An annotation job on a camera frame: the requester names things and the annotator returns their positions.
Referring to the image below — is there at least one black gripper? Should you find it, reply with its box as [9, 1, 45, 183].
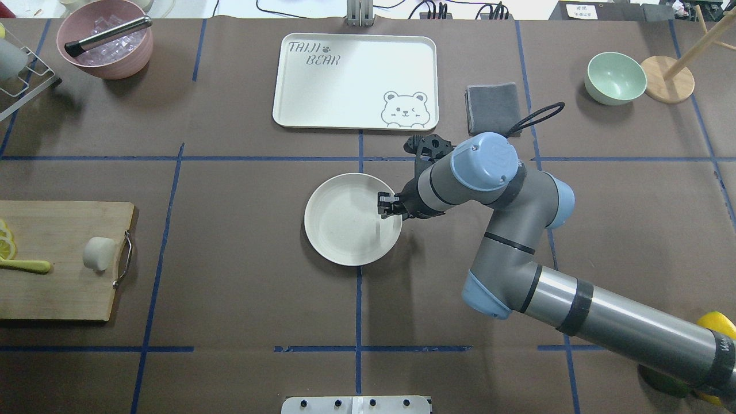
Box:
[377, 178, 444, 220]

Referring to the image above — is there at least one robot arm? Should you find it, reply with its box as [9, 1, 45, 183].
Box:
[377, 133, 735, 411]

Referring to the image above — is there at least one white bear tray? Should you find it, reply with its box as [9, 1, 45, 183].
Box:
[273, 32, 439, 131]

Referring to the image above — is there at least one white round plate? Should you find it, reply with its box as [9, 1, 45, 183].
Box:
[303, 173, 403, 266]

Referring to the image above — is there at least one grey folded cloth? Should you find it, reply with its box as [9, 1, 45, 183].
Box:
[466, 82, 521, 137]

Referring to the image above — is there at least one green bowl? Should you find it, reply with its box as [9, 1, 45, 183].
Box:
[584, 52, 647, 106]

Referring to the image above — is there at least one pink bowl with ice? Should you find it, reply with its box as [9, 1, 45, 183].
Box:
[57, 1, 154, 79]

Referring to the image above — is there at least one wooden stand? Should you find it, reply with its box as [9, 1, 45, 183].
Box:
[641, 9, 735, 104]

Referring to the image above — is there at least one bamboo cutting board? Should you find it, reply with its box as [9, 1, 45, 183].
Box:
[1, 200, 135, 321]

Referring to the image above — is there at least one green avocado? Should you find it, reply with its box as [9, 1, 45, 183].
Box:
[637, 365, 691, 399]

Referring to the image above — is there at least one yellow lemon upper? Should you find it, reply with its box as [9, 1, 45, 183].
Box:
[696, 311, 735, 340]

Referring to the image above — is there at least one yellow lemon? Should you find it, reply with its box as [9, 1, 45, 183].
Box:
[696, 311, 735, 340]
[692, 390, 726, 407]

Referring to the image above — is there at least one yellow-green plastic knife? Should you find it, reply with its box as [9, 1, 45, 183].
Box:
[1, 259, 52, 274]

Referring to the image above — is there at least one lemon slice near knife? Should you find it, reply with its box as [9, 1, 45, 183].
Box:
[0, 236, 17, 260]

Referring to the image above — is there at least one lemon slice far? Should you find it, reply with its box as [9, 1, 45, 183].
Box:
[0, 219, 12, 239]

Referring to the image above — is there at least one lemon slice middle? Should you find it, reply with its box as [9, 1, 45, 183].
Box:
[1, 225, 16, 247]

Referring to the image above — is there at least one yellow lemon lower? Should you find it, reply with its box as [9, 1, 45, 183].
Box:
[692, 390, 726, 407]

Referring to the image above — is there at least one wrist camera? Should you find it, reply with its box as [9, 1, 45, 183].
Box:
[403, 134, 455, 177]

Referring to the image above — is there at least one black cable loop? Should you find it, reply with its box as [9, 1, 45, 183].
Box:
[506, 102, 565, 139]

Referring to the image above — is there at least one grey mounting post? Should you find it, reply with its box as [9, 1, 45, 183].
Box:
[346, 0, 375, 27]

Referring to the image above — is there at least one metal base plate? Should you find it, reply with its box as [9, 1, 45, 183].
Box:
[281, 395, 433, 413]

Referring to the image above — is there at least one metal board handle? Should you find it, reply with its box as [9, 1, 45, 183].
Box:
[112, 230, 135, 289]

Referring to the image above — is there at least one wire dish rack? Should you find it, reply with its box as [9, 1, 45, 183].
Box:
[1, 30, 62, 121]

